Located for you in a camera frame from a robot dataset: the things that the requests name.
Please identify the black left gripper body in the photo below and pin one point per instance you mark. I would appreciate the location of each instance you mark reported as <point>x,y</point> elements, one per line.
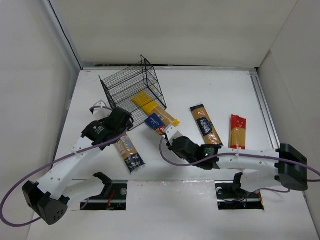
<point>122,118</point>

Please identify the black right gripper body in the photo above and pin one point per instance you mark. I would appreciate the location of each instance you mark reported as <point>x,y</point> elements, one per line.
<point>175,142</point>

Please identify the dark blue Lasicilia spaghetti bag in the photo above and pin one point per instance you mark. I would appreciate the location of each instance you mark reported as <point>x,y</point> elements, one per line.
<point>205,125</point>

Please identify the yellow spaghetti bag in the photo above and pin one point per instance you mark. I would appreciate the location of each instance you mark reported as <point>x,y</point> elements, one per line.
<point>150,107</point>

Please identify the blue Barilla spaghetti box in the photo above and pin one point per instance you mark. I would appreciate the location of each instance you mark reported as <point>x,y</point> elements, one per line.
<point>155,123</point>

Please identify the blue star spaghetti bag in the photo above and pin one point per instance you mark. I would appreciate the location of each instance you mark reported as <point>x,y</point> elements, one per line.
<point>131,158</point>

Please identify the red spaghetti bag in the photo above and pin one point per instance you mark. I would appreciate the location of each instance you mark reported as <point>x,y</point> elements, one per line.
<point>238,131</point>

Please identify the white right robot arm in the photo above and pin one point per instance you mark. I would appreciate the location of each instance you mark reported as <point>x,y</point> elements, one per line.
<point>262,169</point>

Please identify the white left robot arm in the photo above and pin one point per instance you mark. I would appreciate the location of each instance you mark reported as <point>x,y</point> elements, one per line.
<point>52,194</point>

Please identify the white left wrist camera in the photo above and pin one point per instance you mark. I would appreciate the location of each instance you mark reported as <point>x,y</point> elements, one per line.
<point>98,105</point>

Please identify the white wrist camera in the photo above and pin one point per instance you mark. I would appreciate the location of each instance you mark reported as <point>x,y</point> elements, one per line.
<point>171,133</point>
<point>98,105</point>

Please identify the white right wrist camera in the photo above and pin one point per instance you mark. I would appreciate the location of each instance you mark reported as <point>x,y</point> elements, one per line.
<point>171,133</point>

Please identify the black wire shelf rack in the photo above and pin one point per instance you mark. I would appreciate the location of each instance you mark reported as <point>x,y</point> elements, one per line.
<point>139,81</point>

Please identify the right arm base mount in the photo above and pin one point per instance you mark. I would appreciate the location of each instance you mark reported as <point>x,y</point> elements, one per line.
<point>230,196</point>

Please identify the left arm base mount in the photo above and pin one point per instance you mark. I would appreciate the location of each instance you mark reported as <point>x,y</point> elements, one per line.
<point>112,198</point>

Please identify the aluminium rail on right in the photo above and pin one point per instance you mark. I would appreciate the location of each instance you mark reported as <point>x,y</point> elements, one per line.
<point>264,108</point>

